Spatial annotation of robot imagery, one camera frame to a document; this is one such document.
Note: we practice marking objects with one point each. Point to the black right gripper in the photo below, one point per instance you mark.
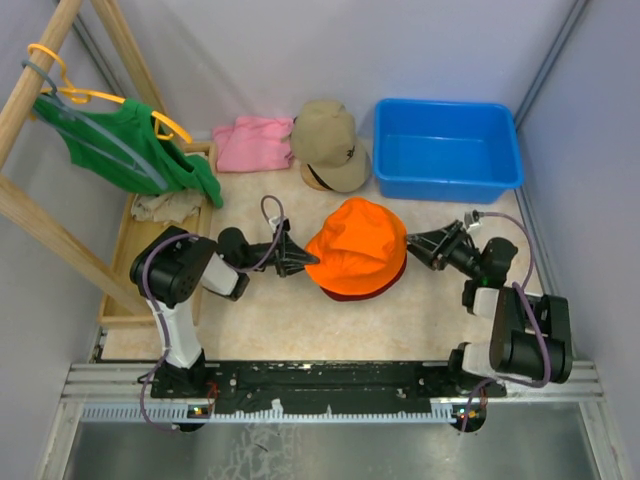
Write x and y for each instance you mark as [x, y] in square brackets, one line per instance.
[436, 247]

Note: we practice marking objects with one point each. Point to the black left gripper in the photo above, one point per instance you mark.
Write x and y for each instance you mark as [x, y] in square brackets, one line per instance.
[290, 258]

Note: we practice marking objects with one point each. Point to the orange cap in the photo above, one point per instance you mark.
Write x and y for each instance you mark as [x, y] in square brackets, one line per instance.
[361, 247]

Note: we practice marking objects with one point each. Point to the dark red cap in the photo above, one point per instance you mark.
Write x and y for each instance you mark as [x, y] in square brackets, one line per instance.
[361, 297]

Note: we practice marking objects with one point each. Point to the wooden hat stand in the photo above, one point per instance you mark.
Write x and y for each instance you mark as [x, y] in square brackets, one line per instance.
[311, 179]

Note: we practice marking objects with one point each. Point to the beige cap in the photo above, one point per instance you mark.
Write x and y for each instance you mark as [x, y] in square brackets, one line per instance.
[324, 135]

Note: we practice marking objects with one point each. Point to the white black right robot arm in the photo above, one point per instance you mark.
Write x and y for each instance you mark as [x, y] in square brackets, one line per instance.
[530, 340]

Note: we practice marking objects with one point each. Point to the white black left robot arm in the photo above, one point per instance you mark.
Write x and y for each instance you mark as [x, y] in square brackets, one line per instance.
[177, 263]

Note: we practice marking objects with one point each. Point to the blue plastic bin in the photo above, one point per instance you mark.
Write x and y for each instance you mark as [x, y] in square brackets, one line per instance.
[461, 152]

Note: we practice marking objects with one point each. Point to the pink cloth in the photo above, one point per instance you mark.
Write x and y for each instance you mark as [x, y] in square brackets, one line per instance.
[254, 144]

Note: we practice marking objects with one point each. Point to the beige crumpled cloth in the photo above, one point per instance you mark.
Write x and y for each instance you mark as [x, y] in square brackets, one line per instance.
[166, 208]

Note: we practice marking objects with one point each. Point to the wooden tray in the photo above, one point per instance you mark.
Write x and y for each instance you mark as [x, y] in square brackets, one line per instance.
[133, 237]

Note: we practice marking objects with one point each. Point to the yellow hanger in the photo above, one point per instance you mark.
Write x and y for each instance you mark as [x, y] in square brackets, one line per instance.
[164, 127]

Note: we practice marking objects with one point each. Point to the green cloth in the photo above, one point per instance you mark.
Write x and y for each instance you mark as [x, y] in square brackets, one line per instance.
[132, 123]

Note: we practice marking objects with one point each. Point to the blue-grey hanger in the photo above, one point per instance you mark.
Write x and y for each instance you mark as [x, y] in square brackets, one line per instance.
[140, 165]

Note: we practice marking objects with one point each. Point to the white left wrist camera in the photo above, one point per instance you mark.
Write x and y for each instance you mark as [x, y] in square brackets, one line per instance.
[275, 221]

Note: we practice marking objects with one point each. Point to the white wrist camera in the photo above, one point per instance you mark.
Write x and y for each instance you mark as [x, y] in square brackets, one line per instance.
[472, 220]
[275, 221]

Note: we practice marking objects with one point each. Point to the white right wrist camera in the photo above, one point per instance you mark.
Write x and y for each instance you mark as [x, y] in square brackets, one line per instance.
[472, 220]

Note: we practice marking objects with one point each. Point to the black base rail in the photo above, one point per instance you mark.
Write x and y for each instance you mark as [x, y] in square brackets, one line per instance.
[339, 388]

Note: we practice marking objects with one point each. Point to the aluminium frame rail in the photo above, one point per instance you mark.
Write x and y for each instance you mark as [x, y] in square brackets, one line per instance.
[111, 392]

